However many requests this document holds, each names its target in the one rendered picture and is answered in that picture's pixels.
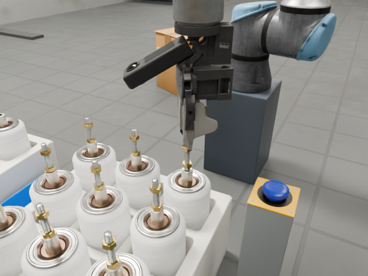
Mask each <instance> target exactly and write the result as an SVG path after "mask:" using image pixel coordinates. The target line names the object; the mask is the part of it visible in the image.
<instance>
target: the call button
mask: <svg viewBox="0 0 368 276"><path fill-rule="evenodd" d="M262 192H263V194H264V195H265V196H266V198H267V199H269V200H271V201H274V202H280V201H283V200H284V199H286V198H287V197H288V195H289V188H288V186H287V185H286V184H284V183H282V182H280V181H276V180H270V181H267V182H265V183H264V184H263V187H262Z"/></svg>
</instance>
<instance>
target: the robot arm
mask: <svg viewBox="0 0 368 276"><path fill-rule="evenodd" d="M331 5H332V4H331V2H330V1H329V0H283V1H282V2H281V4H280V8H276V7H277V3H276V1H264V2H252V3H244V4H238V5H236V6H235V7H234V8H233V11H232V20H231V25H229V22H227V21H223V22H221V21H222V20H223V16H224V6H225V0H172V9H173V19H174V20H175V22H174V32H175V33H177V34H179V35H181V36H179V37H178V38H176V39H174V40H173V41H171V42H169V43H168V44H166V45H164V46H163V47H161V48H159V49H157V50H156V51H154V52H152V53H151V54H149V55H147V56H145V57H144V58H142V59H141V60H139V61H137V62H133V63H131V64H130V65H129V66H128V67H127V68H126V69H125V70H124V75H123V81H124V82H125V83H126V85H127V86H128V88H129V89H135V88H136V87H138V86H139V85H143V84H144V83H146V82H147V81H148V80H150V79H152V78H153V77H155V76H157V75H159V74H160V73H162V72H164V71H166V70H167V69H169V68H171V67H173V66H174V65H176V86H177V103H178V111H179V127H180V132H181V134H182V135H183V139H182V140H183V143H184V144H185V146H186V147H187V149H188V150H192V146H193V140H194V139H195V138H196V137H200V136H203V135H206V134H209V133H213V132H214V131H216V130H217V127H218V123H217V121H216V120H214V119H212V118H209V117H207V116H208V115H209V114H210V107H208V106H206V105H204V104H203V103H201V102H200V100H204V99H206V101H209V100H217V101H220V100H231V97H232V91H236V92H240V93H260V92H263V91H266V90H268V89H269V88H270V87H271V84H272V76H271V70H270V66H269V55H270V54H271V55H277V56H282V57H286V58H291V59H296V60H298V61H299V60H303V61H315V60H317V59H318V58H320V56H321V55H322V54H323V52H324V51H325V49H326V48H327V46H328V44H329V42H330V40H331V37H332V35H333V33H334V30H335V26H336V20H337V17H336V15H335V14H333V13H330V10H331ZM184 36H187V38H188V39H187V40H186V39H185V37H184ZM201 37H203V39H202V40H201V41H199V39H200V38H201ZM188 41H190V43H189V44H188ZM189 45H192V48H191V47H190V46H189ZM228 90H229V92H228Z"/></svg>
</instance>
